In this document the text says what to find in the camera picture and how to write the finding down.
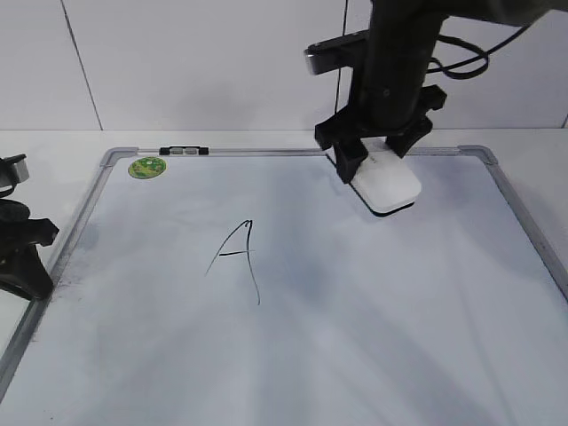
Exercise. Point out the round green sticker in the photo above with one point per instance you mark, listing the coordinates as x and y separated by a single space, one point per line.
147 168

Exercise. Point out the white eraser with black felt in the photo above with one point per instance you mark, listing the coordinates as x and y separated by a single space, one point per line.
384 183

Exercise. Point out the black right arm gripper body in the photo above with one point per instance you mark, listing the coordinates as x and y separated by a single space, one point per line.
354 122

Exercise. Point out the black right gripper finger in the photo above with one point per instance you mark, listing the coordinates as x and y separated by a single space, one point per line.
349 154
401 143

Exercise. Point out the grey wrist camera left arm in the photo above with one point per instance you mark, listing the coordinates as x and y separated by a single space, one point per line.
14 170

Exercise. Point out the white board with grey frame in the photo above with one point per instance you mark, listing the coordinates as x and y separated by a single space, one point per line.
254 288

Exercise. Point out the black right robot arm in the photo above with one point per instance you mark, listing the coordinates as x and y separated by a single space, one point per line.
388 104

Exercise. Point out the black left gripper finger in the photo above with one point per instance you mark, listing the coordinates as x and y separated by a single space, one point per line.
29 274
11 284

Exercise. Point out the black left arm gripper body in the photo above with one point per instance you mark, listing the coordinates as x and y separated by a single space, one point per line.
21 234

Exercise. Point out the black hanging clip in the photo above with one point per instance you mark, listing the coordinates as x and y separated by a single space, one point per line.
183 150

